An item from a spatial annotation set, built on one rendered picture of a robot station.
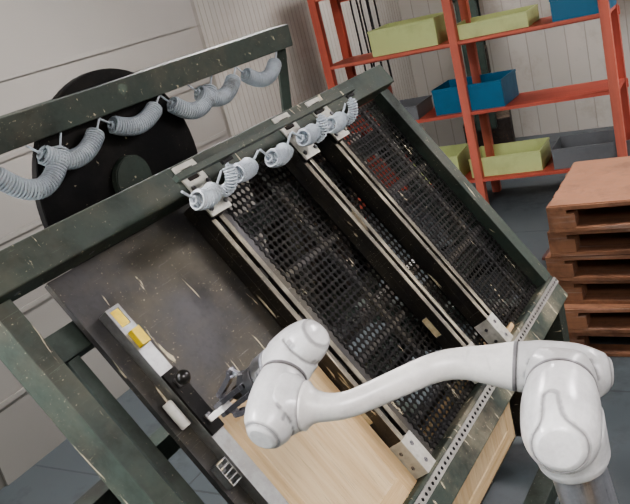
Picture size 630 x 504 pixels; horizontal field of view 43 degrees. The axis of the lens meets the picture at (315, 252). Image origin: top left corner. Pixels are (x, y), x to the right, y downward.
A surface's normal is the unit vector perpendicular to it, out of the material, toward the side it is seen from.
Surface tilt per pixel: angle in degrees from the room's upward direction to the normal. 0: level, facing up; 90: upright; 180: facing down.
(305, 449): 58
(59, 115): 90
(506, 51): 90
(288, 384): 22
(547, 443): 84
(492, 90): 90
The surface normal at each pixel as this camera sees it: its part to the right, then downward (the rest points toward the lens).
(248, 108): 0.84, -0.04
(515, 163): -0.42, 0.39
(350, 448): 0.58, -0.52
